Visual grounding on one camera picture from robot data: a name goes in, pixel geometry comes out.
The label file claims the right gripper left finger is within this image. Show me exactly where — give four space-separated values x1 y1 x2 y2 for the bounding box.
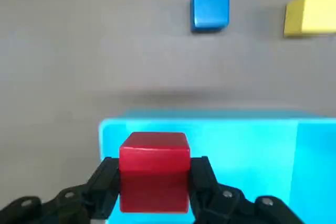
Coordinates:
0 156 122 224

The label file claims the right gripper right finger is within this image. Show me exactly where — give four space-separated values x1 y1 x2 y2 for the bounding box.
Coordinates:
188 155 307 224

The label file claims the red cube block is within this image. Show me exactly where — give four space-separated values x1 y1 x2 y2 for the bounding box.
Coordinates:
119 131 191 214

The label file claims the blue cube block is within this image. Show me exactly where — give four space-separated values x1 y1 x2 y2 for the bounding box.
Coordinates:
191 0 230 33

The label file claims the yellow cube block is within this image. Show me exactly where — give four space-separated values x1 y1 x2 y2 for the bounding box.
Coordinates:
283 0 336 38

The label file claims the cyan plastic box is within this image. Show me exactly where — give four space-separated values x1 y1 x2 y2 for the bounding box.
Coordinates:
98 111 336 224

